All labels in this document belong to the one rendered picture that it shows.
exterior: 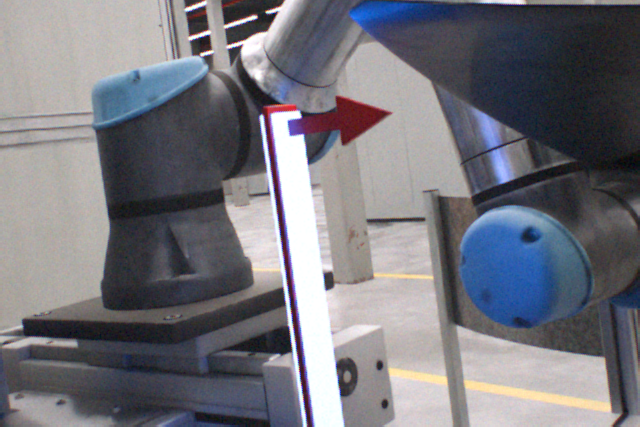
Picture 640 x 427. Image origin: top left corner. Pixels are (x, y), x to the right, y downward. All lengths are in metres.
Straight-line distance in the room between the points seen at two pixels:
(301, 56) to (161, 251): 0.23
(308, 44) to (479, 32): 0.56
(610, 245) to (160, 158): 0.44
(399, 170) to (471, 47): 10.75
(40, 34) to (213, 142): 1.39
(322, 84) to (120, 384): 0.36
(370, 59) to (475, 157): 10.73
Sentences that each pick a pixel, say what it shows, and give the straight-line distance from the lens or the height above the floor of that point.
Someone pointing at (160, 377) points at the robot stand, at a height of 0.97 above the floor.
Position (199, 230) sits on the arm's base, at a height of 1.10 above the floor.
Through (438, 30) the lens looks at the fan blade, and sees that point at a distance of 0.32.
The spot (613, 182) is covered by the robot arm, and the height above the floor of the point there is 1.11.
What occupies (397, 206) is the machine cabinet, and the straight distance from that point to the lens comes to 11.22.
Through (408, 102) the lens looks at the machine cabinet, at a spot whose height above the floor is 1.45.
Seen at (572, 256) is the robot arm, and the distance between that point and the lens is 0.55.
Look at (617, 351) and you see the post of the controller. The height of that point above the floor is 0.92.
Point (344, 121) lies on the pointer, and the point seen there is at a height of 1.18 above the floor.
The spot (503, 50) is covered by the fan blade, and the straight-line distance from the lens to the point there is 0.35.
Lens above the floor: 1.17
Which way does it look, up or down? 3 degrees down
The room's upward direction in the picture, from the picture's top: 8 degrees counter-clockwise
